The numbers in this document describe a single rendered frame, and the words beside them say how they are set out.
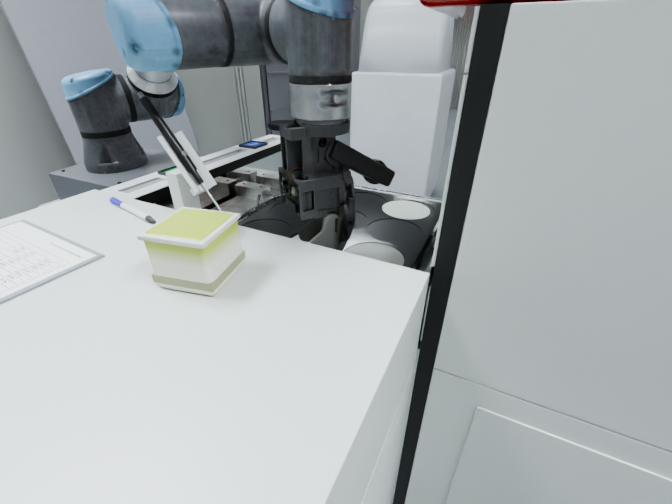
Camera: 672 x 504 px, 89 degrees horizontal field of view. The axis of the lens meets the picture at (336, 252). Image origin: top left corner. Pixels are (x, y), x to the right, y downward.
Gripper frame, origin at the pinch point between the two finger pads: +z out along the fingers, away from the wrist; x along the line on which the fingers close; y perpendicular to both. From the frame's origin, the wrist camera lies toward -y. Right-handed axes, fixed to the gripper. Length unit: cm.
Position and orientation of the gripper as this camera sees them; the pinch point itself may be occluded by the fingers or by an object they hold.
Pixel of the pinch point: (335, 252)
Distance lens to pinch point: 54.4
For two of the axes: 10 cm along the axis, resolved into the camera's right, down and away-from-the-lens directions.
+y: -8.7, 2.5, -4.2
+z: 0.0, 8.6, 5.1
